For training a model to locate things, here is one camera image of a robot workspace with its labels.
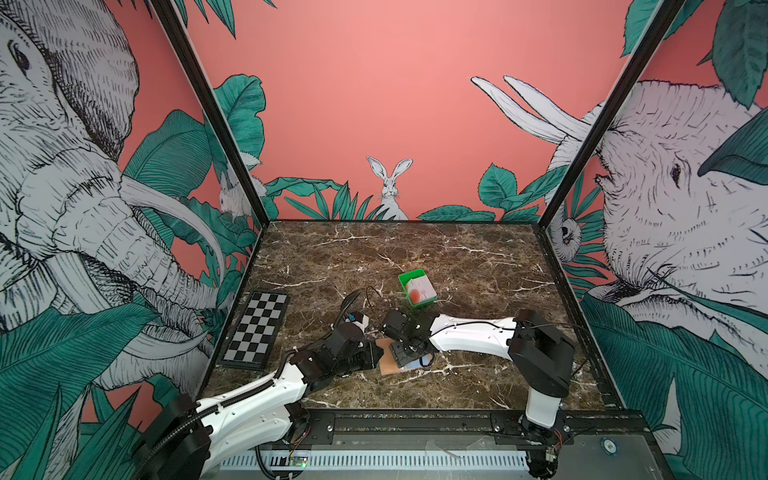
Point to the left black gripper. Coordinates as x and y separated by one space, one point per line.
372 359

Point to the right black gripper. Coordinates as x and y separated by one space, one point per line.
401 360

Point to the pink leather card holder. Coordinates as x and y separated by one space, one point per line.
388 363

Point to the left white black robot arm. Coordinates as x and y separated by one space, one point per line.
189 437

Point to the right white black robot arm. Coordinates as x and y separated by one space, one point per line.
540 351

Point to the white red credit card stack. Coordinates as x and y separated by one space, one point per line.
420 290

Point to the green plastic tray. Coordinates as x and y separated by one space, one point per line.
404 277

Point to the black white checkerboard plate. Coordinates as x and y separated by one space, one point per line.
250 345

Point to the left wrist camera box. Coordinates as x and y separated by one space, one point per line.
359 319

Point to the white slotted cable duct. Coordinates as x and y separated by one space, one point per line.
358 460

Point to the black front mounting rail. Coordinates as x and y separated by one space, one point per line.
508 427

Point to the left black frame post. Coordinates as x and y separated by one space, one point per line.
168 15

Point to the black frame post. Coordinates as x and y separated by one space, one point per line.
168 15
653 34

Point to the right black frame post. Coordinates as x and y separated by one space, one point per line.
653 34

